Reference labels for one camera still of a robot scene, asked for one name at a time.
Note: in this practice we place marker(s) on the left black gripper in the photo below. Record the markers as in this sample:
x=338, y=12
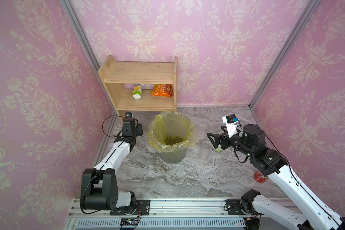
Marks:
x=140, y=130

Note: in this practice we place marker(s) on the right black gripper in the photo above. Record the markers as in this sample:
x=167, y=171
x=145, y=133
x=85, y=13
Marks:
x=225, y=139

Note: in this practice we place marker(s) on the red lid glass jar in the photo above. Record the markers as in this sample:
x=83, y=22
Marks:
x=214, y=129

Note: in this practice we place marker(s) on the white lid glass jar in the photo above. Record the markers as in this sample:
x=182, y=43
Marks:
x=142, y=140

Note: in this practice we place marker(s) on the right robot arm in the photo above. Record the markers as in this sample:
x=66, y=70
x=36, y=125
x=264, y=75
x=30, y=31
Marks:
x=314, y=215

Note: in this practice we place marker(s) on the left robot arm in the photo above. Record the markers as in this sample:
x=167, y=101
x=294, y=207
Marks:
x=99, y=189

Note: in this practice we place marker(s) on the green mung beans pile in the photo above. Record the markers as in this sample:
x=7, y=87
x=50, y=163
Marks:
x=171, y=140

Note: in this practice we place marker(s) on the yellow plastic bin liner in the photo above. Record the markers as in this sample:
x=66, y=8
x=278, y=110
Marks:
x=171, y=123

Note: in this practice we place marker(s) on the green white juice carton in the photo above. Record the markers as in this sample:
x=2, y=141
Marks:
x=137, y=91

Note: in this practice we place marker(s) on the orange snack bag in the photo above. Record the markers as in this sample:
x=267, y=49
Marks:
x=165, y=90

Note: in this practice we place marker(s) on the wooden two-tier shelf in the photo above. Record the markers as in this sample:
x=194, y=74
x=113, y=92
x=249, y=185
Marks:
x=115, y=74

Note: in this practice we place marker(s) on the red can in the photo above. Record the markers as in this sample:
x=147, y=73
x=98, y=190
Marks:
x=259, y=177

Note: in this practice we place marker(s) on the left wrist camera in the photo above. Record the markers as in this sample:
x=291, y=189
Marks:
x=128, y=114

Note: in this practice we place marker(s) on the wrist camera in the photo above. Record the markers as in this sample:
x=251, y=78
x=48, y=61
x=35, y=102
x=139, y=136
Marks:
x=231, y=122
x=128, y=114

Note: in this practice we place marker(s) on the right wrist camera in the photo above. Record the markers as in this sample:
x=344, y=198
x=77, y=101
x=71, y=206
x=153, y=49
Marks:
x=231, y=122

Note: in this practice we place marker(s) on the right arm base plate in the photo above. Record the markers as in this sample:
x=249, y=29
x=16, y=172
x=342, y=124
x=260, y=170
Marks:
x=241, y=207

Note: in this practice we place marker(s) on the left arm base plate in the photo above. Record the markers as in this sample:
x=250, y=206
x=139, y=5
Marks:
x=137, y=208

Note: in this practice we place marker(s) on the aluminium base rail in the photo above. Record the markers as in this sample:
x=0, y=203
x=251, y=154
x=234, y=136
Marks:
x=190, y=214

